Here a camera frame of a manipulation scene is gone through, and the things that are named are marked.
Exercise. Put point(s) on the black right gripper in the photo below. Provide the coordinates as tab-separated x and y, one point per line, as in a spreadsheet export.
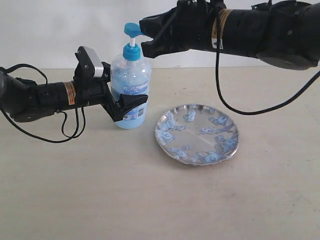
191	28

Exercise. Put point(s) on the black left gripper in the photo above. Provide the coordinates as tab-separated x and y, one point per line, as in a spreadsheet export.
95	91

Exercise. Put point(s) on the blue pump soap bottle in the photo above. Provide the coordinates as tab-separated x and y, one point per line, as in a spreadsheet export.
130	70

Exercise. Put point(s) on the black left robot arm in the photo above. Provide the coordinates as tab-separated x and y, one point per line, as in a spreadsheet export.
26	101

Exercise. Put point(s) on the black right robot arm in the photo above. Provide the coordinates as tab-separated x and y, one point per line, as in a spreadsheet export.
284	34

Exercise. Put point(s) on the round metal plate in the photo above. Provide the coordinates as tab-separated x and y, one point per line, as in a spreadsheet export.
196	134

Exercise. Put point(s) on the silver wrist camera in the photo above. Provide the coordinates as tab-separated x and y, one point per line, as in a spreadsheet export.
89	62

